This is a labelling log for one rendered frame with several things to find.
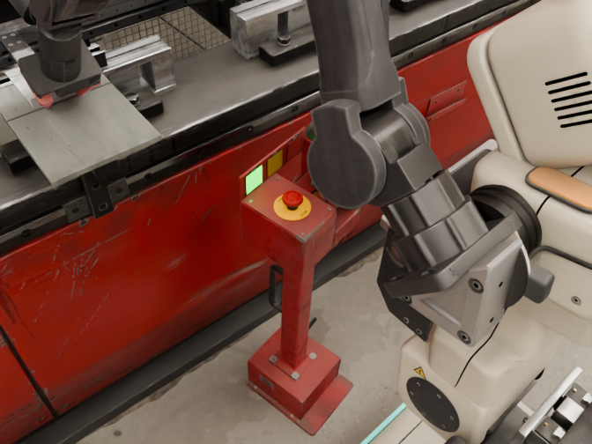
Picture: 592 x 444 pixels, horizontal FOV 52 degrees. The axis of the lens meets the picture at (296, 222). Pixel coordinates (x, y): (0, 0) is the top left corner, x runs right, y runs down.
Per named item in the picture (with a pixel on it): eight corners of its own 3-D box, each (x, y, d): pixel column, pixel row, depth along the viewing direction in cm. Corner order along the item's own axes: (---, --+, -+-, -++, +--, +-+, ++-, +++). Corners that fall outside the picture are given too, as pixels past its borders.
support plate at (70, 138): (53, 187, 87) (51, 182, 86) (-12, 98, 101) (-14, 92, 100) (162, 139, 95) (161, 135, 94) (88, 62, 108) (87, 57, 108)
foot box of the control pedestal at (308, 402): (313, 437, 165) (315, 418, 156) (244, 383, 175) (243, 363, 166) (354, 385, 175) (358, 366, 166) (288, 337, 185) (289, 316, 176)
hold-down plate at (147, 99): (13, 175, 105) (8, 162, 103) (2, 159, 108) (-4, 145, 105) (165, 113, 118) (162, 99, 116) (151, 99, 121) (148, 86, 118)
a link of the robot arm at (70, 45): (52, 42, 78) (91, 26, 80) (21, 2, 78) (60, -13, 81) (54, 71, 84) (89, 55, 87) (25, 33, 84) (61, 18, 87)
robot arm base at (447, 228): (445, 291, 50) (526, 222, 56) (396, 208, 50) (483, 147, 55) (388, 299, 58) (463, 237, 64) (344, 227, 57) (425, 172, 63)
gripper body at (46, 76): (17, 66, 89) (12, 36, 83) (81, 44, 94) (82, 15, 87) (39, 101, 88) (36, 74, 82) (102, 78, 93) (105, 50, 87)
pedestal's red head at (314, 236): (301, 280, 118) (305, 218, 105) (240, 240, 125) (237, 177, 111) (358, 222, 129) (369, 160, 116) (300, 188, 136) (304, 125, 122)
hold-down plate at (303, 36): (272, 68, 129) (273, 55, 127) (258, 55, 132) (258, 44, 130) (374, 25, 142) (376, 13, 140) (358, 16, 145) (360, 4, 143)
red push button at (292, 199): (293, 219, 114) (294, 206, 111) (277, 210, 115) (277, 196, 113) (307, 208, 116) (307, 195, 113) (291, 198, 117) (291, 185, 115)
